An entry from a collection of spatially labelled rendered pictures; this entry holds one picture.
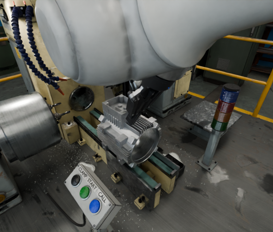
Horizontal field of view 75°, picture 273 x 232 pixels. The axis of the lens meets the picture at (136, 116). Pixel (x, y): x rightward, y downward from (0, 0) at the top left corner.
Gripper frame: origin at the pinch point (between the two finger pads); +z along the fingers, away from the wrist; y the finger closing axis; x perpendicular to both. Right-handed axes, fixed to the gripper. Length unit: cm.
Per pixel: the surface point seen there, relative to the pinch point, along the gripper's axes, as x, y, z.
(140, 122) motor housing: 0.4, -6.9, 9.2
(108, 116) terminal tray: -9.9, -1.3, 16.4
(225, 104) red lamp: 12.9, -34.2, -3.2
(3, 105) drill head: -32.4, 28.2, 21.9
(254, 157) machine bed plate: 42, -60, 21
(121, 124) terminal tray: -3.1, -1.8, 12.6
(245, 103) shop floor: 24, -275, 121
